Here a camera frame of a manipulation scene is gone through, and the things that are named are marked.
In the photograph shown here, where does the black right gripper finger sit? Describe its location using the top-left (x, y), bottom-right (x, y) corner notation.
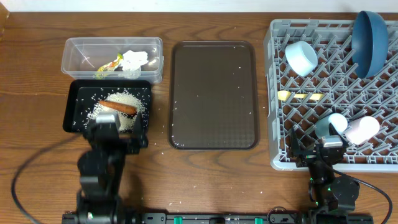
top-left (289, 128), bottom-right (303, 157)
top-left (328, 123), bottom-right (339, 136)

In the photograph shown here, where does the dark brown serving tray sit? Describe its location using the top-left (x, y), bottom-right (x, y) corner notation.
top-left (168, 40), bottom-right (259, 150)

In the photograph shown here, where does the clear plastic waste bin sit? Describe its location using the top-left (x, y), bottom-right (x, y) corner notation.
top-left (61, 37), bottom-right (164, 83)

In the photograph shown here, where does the light blue bowl with rice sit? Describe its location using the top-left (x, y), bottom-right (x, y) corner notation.
top-left (285, 41), bottom-right (318, 77)

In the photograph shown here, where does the pile of white rice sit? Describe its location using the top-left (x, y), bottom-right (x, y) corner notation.
top-left (86, 89), bottom-right (148, 132)

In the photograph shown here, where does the white tissue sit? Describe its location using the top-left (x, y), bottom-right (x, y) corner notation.
top-left (119, 50), bottom-right (149, 79)

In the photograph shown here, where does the black waste tray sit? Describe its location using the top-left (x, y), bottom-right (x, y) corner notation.
top-left (63, 80), bottom-right (151, 133)

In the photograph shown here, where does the orange carrot piece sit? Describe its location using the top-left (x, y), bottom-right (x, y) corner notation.
top-left (98, 100), bottom-right (137, 115)

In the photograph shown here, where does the grey dishwasher rack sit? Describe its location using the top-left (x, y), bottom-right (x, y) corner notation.
top-left (264, 19), bottom-right (397, 172)

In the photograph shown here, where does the light blue plastic cup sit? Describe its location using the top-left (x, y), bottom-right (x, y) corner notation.
top-left (315, 113), bottom-right (348, 138)

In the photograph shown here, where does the yellow plastic spoon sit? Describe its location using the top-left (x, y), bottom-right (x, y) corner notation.
top-left (277, 90), bottom-right (324, 101)

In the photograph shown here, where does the dark blue plate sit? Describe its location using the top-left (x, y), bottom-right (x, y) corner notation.
top-left (351, 11), bottom-right (389, 78)

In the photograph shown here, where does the pink plastic cup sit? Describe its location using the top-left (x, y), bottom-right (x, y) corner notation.
top-left (344, 116), bottom-right (380, 145)

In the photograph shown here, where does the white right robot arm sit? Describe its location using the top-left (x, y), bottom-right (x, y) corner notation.
top-left (289, 124), bottom-right (393, 223)

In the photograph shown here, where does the yellow green snack wrapper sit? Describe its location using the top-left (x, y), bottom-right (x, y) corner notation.
top-left (94, 54), bottom-right (124, 80)

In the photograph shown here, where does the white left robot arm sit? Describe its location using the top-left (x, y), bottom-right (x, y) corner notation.
top-left (62, 112), bottom-right (148, 224)

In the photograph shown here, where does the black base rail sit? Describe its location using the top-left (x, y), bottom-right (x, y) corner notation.
top-left (61, 207), bottom-right (374, 224)

